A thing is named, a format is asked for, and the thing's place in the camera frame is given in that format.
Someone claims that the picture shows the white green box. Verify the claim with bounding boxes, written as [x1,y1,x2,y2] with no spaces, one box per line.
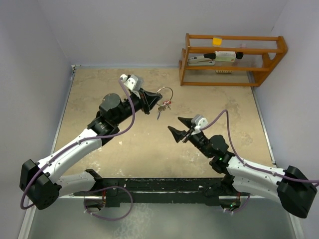
[215,51,236,62]

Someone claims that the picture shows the black round object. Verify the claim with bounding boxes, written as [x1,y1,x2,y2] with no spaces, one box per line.
[236,52,244,59]

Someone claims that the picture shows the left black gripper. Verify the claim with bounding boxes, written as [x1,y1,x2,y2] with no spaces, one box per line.
[113,88,161,125]

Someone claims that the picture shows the base left purple cable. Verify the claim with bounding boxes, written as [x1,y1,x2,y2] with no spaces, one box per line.
[83,185,134,221]

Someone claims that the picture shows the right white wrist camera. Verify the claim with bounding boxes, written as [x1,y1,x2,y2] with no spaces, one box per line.
[191,115,208,134]

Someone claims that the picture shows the staples strip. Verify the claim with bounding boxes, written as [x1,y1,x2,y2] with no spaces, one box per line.
[215,70,233,74]

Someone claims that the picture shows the silver keys bunch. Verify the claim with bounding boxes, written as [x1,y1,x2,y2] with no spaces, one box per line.
[158,104,171,113]

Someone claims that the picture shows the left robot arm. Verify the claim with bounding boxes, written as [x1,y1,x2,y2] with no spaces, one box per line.
[19,89,162,210]

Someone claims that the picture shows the large silver keyring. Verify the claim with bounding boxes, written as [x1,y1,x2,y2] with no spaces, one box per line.
[157,87,174,105]

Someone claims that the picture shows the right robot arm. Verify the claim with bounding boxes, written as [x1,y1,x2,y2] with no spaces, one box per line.
[168,115,318,219]

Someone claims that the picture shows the white stapler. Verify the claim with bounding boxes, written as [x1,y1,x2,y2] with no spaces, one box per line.
[187,53,216,66]

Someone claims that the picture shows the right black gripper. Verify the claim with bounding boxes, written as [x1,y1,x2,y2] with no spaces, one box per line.
[168,117,212,158]

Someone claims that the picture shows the wooden shelf rack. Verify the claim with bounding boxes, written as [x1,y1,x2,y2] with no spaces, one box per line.
[178,33,288,87]

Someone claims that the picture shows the black base frame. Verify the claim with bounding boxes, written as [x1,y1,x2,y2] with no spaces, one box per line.
[75,169,245,211]

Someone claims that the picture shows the base right purple cable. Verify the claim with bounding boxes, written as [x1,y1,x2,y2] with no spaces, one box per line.
[223,191,252,215]

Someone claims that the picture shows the yellow sticky block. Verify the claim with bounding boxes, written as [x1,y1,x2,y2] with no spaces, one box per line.
[212,37,223,47]

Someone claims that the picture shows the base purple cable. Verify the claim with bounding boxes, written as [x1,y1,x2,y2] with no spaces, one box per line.
[83,185,134,221]
[223,191,252,215]

